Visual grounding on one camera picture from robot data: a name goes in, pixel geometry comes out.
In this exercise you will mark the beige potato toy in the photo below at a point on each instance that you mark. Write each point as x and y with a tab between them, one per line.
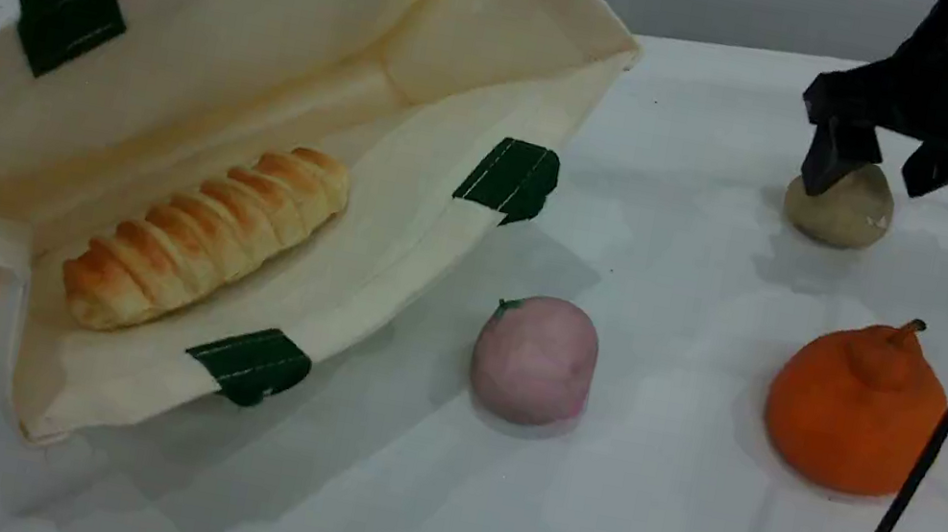
838	218

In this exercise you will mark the long golden ridged bread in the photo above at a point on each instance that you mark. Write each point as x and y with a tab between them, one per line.
206	238

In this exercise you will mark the orange tangerine with stem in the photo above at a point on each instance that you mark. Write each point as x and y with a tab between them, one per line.
847	420

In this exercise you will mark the pink peach bun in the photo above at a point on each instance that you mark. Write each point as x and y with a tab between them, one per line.
533	364

